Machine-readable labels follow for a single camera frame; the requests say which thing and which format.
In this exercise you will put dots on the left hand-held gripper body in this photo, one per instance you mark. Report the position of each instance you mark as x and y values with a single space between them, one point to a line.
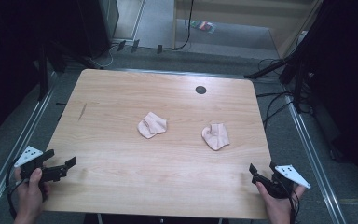
53 172

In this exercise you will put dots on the person's left hand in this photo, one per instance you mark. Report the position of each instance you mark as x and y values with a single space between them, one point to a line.
29 196

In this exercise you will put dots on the colourful packet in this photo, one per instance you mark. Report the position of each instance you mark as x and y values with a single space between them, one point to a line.
203 25

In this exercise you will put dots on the person's right hand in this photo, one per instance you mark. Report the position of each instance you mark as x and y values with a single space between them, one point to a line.
279 210

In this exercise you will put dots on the black metal stand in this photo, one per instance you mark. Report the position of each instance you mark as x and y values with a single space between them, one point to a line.
295 68
43 71

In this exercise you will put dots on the pink sock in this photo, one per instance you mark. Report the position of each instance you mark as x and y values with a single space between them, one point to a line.
151 125
216 136

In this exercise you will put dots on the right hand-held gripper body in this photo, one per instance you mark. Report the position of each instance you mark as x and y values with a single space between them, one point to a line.
276 186

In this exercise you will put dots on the metal floor rail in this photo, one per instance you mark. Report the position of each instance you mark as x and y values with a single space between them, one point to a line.
15 146
315 161

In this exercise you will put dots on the black plug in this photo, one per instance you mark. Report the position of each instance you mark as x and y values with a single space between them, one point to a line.
121 45
135 45
159 49

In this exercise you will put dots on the black round table grommet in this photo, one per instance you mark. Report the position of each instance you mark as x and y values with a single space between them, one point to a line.
200 90

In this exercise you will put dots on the dark cabinet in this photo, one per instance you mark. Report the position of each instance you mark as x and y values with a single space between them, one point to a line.
98 25

